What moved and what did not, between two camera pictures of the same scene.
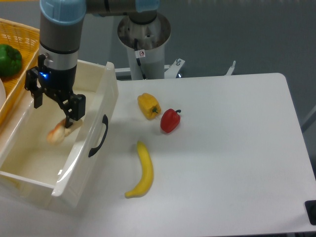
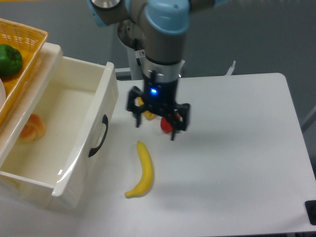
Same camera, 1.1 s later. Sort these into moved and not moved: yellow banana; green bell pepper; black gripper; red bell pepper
Moved: black gripper
Not moved: green bell pepper; red bell pepper; yellow banana
